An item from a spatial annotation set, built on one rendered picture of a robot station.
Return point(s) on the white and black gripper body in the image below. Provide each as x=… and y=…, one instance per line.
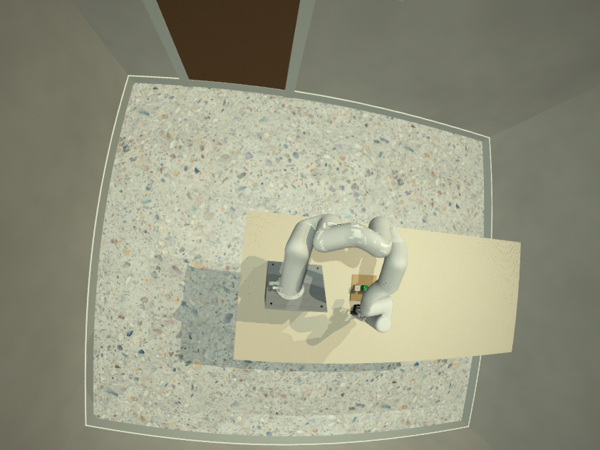
x=359, y=317

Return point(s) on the tan flat mat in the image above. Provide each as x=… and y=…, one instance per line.
x=366, y=280

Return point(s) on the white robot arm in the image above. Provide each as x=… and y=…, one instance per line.
x=329, y=236

